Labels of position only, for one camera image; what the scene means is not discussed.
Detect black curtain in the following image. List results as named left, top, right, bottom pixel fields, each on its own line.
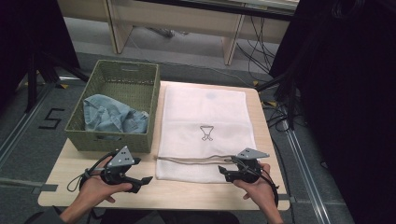
left=268, top=0, right=396, bottom=224
left=0, top=0, right=80, bottom=105

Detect person's left hand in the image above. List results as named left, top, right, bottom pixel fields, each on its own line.
left=78, top=156, right=134, bottom=206

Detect grey floor rail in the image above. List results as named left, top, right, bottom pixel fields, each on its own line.
left=281, top=119, right=332, bottom=224
left=0, top=83, right=58, bottom=171

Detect white mesh laundry bag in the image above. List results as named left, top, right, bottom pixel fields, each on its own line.
left=154, top=83, right=258, bottom=184

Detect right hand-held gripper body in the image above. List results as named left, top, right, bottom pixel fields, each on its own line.
left=231, top=147, right=271, bottom=184

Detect hanging black cables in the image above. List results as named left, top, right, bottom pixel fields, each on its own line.
left=235, top=14, right=281, bottom=82

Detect light wooden desk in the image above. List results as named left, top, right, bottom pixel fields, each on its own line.
left=56, top=0, right=301, bottom=66

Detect green woven basket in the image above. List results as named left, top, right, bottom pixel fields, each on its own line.
left=64, top=59, right=162, bottom=154

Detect black floor cables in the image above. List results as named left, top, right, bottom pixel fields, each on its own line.
left=261, top=98, right=292, bottom=133

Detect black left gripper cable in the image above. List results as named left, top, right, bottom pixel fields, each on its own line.
left=66, top=151, right=117, bottom=193

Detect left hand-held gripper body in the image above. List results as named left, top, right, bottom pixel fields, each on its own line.
left=100, top=146, right=143, bottom=188

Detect black metal stand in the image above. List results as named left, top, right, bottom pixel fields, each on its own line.
left=256, top=69, right=302, bottom=131
left=25, top=50, right=91, bottom=114

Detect light blue denim garment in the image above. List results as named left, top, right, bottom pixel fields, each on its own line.
left=82, top=93, right=150, bottom=135

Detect person's right hand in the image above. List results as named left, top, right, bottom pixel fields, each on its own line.
left=233, top=161, right=278, bottom=213

